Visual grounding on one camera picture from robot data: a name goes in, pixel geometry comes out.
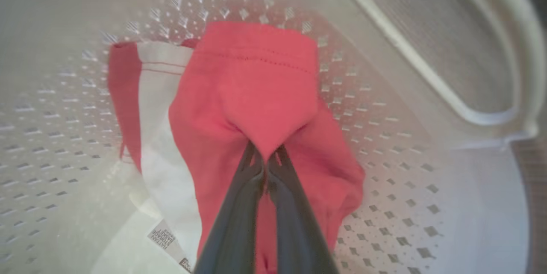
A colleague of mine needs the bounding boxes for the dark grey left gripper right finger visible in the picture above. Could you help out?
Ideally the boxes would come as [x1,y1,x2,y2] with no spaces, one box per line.
[265,144,341,274]

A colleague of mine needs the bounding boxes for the white plastic laundry basket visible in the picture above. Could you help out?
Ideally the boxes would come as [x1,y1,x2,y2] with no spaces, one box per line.
[0,0,547,274]

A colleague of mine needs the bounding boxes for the red and white cloth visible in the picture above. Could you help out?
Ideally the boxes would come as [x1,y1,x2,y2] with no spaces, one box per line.
[107,21,366,274]

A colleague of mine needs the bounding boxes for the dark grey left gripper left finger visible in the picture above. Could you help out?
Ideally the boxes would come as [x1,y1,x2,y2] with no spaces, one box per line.
[194,141,266,274]

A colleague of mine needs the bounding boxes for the white barcode sticker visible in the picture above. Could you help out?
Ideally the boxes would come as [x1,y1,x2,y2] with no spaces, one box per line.
[147,218,194,273]

